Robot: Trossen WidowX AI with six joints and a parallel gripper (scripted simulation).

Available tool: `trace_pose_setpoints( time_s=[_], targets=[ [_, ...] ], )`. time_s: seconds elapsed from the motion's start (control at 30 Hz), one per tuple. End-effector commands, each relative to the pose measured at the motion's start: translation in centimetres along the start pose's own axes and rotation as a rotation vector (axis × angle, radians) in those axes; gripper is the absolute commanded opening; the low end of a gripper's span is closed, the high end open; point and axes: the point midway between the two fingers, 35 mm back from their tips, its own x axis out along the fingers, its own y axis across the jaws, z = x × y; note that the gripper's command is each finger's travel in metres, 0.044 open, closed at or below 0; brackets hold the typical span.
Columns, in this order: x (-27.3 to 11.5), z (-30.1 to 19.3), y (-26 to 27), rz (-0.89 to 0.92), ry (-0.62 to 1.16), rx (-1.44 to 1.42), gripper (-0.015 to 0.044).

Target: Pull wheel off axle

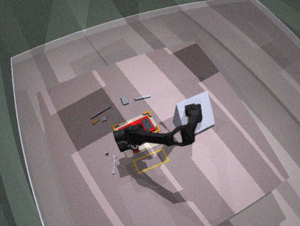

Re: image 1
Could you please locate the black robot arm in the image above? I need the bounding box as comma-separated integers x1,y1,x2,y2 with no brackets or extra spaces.
113,103,203,147

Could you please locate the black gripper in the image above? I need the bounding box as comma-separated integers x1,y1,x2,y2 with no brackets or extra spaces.
117,140,132,152

